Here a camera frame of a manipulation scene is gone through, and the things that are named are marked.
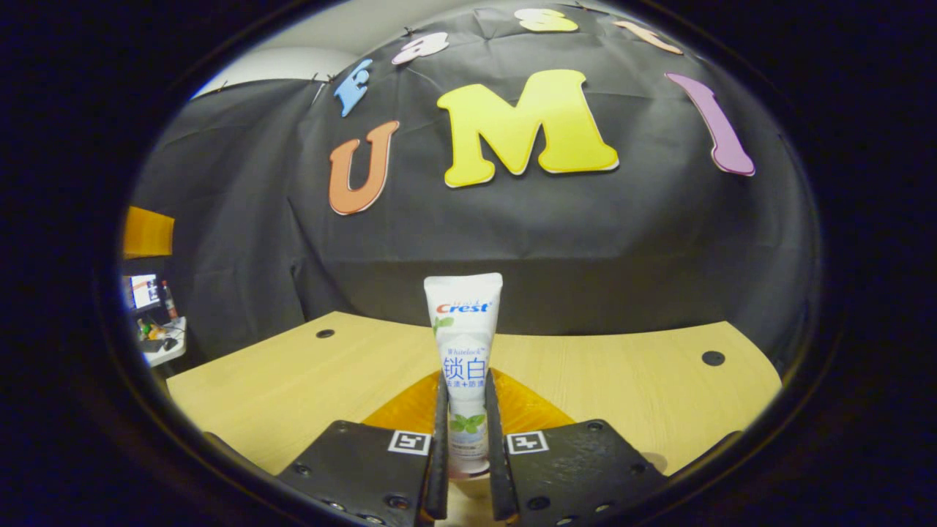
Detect computer monitor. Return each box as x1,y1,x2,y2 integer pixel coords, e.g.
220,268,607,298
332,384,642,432
128,274,162,311

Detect white side table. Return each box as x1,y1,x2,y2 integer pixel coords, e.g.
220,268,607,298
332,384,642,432
139,316,187,367

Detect wooden desktop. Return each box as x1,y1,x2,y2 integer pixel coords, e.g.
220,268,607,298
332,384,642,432
167,311,783,527

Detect white toothpaste tube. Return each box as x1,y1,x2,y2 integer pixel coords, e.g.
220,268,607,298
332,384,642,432
424,273,504,479

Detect black backdrop cloth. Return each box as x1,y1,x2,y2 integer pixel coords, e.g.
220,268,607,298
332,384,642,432
128,0,821,367

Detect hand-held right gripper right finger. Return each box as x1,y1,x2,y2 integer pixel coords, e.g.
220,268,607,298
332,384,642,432
485,370,668,527

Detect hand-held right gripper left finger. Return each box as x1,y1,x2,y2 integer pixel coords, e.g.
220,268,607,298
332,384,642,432
277,373,449,527

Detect orange panel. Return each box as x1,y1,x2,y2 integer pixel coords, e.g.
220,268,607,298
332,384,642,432
122,206,176,259

